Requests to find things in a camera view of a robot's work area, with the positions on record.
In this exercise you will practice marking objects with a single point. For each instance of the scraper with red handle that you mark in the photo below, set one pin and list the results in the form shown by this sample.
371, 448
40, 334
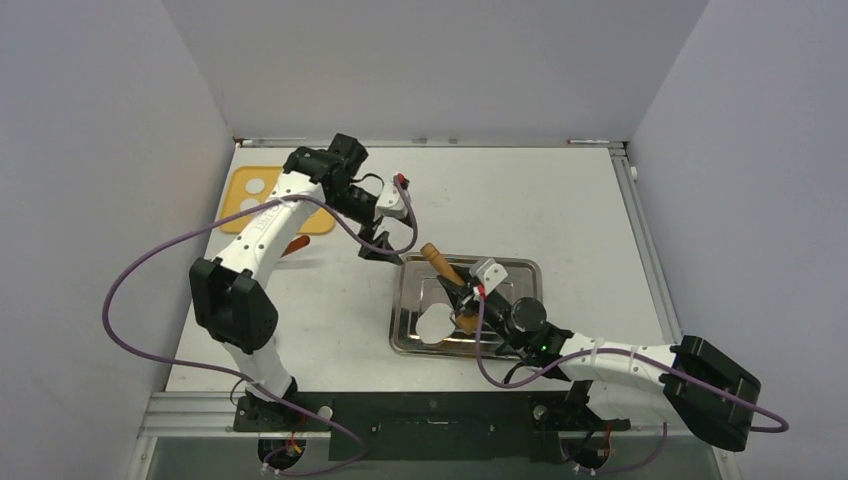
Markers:
295, 245

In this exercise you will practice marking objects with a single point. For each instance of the white dough disc lower left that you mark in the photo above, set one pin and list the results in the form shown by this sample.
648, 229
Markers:
249, 204

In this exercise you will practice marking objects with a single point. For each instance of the aluminium frame rail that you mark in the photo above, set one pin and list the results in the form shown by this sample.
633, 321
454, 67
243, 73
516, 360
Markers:
657, 284

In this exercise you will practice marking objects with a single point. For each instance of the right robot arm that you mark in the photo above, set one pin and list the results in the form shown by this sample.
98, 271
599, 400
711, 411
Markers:
692, 383

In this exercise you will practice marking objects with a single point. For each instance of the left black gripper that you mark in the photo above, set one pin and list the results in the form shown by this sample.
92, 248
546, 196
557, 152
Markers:
377, 254

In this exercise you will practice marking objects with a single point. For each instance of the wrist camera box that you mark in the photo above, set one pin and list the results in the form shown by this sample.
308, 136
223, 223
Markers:
487, 274
390, 203

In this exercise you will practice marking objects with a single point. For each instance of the white dough piece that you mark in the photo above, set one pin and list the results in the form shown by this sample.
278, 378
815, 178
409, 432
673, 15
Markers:
435, 324

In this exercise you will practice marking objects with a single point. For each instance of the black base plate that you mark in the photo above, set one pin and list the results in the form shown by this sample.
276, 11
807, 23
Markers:
440, 426

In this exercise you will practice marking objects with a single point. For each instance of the white dough disc upper left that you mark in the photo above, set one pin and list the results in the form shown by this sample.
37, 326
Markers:
255, 186

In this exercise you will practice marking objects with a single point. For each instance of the wooden rolling pin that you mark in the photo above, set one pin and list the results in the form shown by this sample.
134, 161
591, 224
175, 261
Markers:
447, 272

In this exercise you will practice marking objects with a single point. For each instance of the stainless steel tray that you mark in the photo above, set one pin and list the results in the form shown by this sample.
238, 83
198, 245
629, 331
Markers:
418, 289

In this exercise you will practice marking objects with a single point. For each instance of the white dough disc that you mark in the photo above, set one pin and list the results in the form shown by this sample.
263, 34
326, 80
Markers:
255, 186
249, 204

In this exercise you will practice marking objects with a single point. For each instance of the yellow plastic tray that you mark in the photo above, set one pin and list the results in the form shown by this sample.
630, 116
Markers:
320, 223

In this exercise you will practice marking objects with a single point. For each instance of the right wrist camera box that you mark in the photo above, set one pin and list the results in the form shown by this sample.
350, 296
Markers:
487, 274

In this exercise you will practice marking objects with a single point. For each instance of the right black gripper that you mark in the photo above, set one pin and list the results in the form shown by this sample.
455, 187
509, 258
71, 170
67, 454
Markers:
464, 296

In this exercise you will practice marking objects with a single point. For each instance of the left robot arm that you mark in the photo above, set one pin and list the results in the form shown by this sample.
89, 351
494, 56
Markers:
228, 291

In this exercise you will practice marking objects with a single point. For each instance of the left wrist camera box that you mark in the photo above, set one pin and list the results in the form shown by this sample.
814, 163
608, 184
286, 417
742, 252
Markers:
390, 203

